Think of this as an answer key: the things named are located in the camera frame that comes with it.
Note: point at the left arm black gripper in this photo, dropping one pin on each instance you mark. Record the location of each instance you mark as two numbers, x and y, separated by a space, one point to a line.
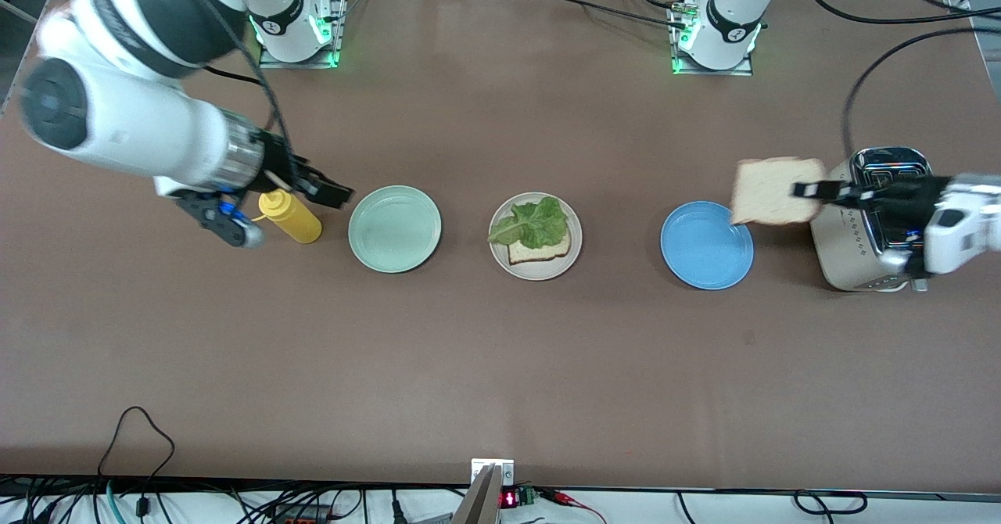
905 197

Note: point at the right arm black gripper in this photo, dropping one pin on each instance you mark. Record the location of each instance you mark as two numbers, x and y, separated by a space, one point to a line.
279 162

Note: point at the yellow squeeze bottle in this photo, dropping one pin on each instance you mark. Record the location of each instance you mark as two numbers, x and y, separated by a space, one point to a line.
301 227

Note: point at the white bread slice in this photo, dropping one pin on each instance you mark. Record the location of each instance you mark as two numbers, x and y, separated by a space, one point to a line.
770 192
547 254

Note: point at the green lettuce leaf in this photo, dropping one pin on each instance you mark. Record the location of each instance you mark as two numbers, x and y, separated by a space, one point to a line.
532 223

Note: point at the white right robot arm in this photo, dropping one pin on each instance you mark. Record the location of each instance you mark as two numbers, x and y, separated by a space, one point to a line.
133 129

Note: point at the mint green plate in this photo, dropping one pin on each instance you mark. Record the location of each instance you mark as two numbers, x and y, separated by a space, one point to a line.
395 229

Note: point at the blue plate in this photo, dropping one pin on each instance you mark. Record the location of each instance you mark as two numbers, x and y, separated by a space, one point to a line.
704 254

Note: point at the beige plate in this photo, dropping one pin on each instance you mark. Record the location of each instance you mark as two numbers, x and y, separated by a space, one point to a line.
536 274

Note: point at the cream and chrome toaster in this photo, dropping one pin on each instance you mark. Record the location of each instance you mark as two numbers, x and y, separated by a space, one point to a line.
844 250

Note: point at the red display module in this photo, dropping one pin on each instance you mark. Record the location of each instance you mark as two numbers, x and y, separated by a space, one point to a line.
510 499

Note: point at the red clip lead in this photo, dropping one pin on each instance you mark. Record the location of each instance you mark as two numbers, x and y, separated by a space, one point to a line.
567 499

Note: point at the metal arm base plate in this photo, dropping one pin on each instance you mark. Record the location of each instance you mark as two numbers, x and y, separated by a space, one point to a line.
338 8
743 71

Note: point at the grey metal camera mast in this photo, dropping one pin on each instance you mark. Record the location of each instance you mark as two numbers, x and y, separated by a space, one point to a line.
481 500

